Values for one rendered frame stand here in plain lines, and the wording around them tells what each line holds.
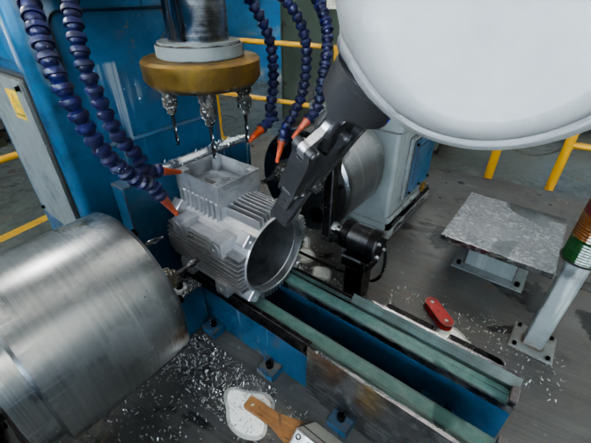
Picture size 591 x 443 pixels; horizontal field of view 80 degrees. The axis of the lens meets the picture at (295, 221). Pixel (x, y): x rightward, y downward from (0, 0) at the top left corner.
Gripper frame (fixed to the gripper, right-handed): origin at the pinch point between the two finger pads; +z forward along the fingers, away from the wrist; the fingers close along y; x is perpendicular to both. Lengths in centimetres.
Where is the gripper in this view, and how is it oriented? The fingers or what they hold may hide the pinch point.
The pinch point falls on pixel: (289, 202)
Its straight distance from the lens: 46.9
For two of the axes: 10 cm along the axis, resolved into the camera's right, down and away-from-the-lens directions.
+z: -4.0, 5.5, 7.4
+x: 6.8, 7.1, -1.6
